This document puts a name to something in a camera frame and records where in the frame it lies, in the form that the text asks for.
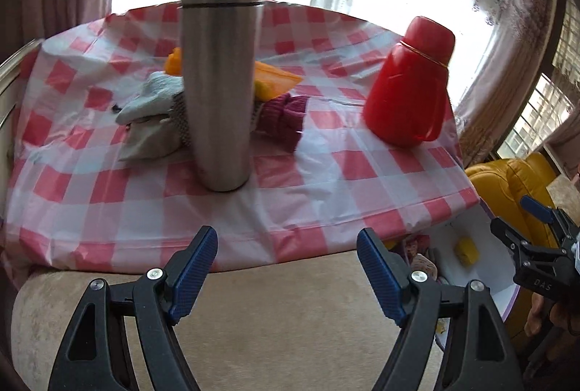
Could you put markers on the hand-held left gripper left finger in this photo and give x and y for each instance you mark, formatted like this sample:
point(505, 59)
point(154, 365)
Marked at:
point(195, 273)

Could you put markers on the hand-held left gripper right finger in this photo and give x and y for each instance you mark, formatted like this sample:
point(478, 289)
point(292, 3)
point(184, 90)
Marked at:
point(378, 273)

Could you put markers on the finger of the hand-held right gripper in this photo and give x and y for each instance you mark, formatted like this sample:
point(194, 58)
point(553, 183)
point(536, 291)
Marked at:
point(537, 207)
point(512, 234)

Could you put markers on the white plastic basket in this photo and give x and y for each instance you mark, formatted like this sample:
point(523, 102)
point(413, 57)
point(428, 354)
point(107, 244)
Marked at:
point(489, 268)

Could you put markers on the cream cloth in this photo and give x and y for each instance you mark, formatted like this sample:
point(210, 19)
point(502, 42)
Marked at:
point(149, 142)

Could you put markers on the black white checked cloth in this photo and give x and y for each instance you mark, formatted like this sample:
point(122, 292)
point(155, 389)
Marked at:
point(181, 119)

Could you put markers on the maroon knit hat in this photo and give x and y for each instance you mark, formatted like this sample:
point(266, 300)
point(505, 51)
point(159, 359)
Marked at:
point(283, 119)

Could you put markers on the grey towel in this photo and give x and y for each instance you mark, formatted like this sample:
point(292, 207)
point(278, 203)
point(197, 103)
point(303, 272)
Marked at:
point(149, 99)

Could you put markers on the orange yellow cloth bundle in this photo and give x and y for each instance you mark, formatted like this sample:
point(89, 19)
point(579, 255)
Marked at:
point(276, 76)

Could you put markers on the person's right hand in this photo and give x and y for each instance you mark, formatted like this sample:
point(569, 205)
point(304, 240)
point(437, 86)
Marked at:
point(538, 318)

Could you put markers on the pink floral cloth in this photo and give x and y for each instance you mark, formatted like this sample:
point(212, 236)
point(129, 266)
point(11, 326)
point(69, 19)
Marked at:
point(421, 257)

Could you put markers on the yellow leather armchair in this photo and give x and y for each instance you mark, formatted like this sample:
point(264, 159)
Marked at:
point(498, 182)

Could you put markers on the small yellow sponge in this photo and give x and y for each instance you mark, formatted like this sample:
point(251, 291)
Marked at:
point(466, 250)

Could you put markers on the window with metal grille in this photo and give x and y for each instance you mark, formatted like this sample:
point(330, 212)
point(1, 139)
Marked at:
point(539, 114)

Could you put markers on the beige upholstered seat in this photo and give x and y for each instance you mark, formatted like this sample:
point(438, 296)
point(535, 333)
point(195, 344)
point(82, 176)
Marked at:
point(272, 327)

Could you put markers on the red white checked tablecloth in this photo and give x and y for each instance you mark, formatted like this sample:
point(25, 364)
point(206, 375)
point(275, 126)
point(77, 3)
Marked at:
point(317, 173)

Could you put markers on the pink lace patterned curtain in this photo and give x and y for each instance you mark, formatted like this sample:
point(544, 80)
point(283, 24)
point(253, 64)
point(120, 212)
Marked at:
point(512, 69)

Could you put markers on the red plastic jug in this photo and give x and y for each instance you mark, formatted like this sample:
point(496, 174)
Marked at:
point(403, 87)

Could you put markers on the stainless steel thermos flask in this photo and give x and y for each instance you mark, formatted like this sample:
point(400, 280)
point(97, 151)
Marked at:
point(222, 78)

